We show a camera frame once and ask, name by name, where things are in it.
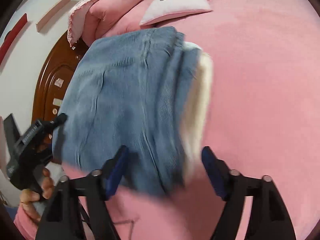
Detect blue denim jeans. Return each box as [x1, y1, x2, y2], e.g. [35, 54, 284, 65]
[53, 27, 201, 197]

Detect folded white clothes stack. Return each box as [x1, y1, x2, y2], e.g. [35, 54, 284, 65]
[180, 42, 214, 181]

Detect person's left hand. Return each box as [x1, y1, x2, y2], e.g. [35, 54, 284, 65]
[20, 168, 55, 224]

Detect brown wooden headboard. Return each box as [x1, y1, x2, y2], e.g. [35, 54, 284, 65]
[31, 31, 90, 140]

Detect pink plush bed cover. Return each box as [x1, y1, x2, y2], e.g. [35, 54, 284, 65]
[102, 0, 319, 239]

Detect folded pink quilt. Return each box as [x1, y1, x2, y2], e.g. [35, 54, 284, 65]
[67, 0, 142, 46]

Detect white cartoon pillow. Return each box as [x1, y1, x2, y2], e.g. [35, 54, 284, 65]
[139, 0, 212, 26]

